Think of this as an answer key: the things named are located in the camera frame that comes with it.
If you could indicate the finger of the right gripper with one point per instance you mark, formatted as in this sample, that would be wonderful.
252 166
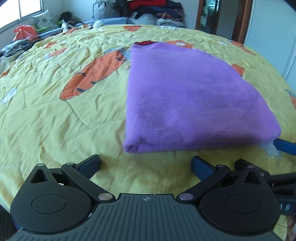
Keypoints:
285 146
241 164

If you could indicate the brown wooden door frame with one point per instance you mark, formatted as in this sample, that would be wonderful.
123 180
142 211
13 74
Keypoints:
228 19

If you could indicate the orange plastic bag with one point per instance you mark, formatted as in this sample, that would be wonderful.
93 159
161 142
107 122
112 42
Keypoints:
26 32

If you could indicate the yellow carrot print quilt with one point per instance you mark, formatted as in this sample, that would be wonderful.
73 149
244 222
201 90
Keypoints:
64 100

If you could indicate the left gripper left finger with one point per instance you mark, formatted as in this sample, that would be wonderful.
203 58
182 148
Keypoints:
68 184

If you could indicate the checkered grey bag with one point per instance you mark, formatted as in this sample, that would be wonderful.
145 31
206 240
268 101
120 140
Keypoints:
109 9

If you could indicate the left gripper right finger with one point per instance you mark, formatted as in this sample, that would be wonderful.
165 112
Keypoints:
216 186

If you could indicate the green plastic item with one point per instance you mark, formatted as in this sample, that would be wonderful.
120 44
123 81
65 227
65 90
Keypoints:
41 27

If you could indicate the white wardrobe door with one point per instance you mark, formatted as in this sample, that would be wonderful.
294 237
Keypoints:
271 33

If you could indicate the pile of folded clothes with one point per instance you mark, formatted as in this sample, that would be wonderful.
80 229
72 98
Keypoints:
159 13

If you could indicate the dark clothes at bedside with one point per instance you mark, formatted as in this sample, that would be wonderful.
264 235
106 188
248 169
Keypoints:
15 47

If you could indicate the person's right hand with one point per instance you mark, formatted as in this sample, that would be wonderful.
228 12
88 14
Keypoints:
291 229

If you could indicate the blue striped bed sheet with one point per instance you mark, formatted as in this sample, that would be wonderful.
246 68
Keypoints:
67 26

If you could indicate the patterned pillow by window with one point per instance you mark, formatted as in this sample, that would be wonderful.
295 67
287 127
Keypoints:
44 17

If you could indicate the purple sweater red trim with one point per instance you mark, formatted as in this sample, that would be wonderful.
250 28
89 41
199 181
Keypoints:
182 99

